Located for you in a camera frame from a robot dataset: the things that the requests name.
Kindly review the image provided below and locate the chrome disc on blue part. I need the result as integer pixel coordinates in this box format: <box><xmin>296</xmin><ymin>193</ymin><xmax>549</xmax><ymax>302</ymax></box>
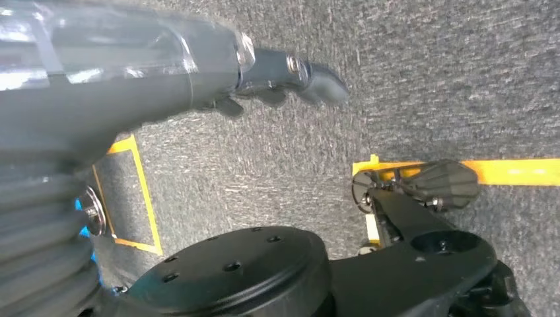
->
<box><xmin>74</xmin><ymin>186</ymin><xmax>107</xmax><ymax>264</ymax></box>

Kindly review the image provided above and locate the yellow floor tape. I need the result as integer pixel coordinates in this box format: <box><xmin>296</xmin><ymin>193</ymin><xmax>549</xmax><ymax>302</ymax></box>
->
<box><xmin>352</xmin><ymin>154</ymin><xmax>560</xmax><ymax>246</ymax></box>
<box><xmin>90</xmin><ymin>134</ymin><xmax>164</xmax><ymax>257</ymax></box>

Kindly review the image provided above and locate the silver robot left leg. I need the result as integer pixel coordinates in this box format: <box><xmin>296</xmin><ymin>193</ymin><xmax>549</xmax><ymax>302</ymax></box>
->
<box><xmin>94</xmin><ymin>188</ymin><xmax>532</xmax><ymax>317</ymax></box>

